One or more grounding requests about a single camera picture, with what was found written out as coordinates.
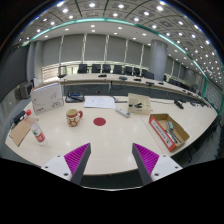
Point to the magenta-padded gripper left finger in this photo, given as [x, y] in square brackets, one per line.
[60, 166]

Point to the ceiling lights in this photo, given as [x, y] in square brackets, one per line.
[92, 5]

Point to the white cardboard box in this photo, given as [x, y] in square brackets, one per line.
[46, 98]

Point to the flat round red coaster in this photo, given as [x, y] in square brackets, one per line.
[99, 121]

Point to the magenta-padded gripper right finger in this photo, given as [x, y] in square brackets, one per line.
[163, 166]

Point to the clear water bottle red cap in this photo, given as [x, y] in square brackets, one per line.
[37, 130]

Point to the row of black office chairs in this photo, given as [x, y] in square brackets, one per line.
[96, 68]

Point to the cream mug red pattern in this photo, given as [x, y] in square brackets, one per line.
[72, 118]

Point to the cream open organizer box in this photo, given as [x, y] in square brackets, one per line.
[140, 100]

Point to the black pouch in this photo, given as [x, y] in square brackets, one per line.
[19, 117]

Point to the white paper sheet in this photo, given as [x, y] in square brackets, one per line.
[99, 102]

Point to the brown kraft paper envelope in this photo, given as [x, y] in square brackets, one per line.
[20, 131]

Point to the white remote control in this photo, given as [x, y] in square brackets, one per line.
[122, 112]

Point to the open cardboard box red label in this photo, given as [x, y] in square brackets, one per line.
[160, 128]

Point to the grey monitor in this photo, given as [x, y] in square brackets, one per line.
[25, 90]

